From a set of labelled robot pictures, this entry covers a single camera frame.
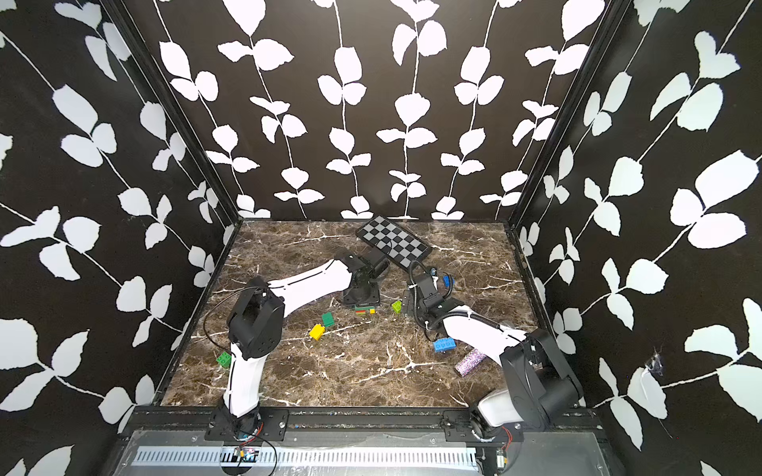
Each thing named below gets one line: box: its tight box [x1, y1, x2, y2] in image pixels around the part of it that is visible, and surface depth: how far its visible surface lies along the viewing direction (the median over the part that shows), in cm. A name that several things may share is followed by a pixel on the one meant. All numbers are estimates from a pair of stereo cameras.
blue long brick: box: [432, 337, 457, 353], surface depth 88 cm
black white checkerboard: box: [355, 214, 434, 271], surface depth 113 cm
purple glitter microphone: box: [454, 349, 487, 378], surface depth 84 cm
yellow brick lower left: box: [308, 323, 326, 342], surface depth 92 cm
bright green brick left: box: [215, 351, 233, 369], surface depth 85 cm
